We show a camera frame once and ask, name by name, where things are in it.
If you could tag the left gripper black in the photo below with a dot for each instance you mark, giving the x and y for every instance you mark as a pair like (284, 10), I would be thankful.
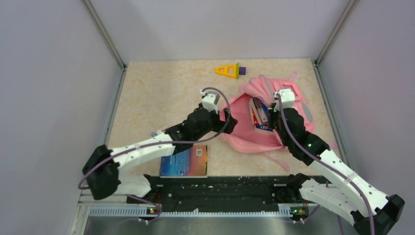
(225, 126)

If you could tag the pink student backpack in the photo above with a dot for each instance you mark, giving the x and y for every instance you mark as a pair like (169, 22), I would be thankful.
(251, 134)

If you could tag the dark blue sunset book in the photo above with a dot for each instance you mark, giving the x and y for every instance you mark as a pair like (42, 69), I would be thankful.
(191, 163)

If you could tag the light blue paperback book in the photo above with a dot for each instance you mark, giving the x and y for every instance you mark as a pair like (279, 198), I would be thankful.
(259, 115)

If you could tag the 91-storey treehouse blue book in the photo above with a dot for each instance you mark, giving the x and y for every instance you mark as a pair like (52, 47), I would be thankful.
(263, 129)

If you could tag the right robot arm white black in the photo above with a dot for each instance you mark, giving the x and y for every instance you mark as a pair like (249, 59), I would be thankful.
(369, 210)

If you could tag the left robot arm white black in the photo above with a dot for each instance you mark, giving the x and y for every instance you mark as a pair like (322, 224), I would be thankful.
(103, 168)

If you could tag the yellow triangle toy purple cap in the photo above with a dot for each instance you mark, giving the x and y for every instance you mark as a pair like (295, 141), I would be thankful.
(231, 71)

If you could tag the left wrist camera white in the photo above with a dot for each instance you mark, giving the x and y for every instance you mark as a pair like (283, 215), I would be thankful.
(209, 101)

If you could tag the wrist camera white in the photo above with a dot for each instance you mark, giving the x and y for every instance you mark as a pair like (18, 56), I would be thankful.
(284, 96)
(209, 101)

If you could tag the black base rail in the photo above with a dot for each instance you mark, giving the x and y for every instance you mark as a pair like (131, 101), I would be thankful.
(223, 194)

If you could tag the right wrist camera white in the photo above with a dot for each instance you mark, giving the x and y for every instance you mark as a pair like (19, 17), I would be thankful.
(284, 96)

